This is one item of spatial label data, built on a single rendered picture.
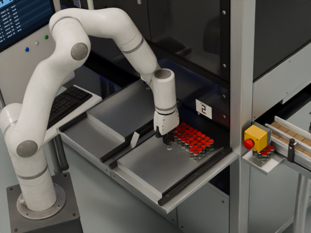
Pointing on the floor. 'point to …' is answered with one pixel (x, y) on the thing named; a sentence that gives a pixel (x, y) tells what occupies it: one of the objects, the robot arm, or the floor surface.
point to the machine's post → (240, 107)
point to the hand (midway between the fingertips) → (168, 138)
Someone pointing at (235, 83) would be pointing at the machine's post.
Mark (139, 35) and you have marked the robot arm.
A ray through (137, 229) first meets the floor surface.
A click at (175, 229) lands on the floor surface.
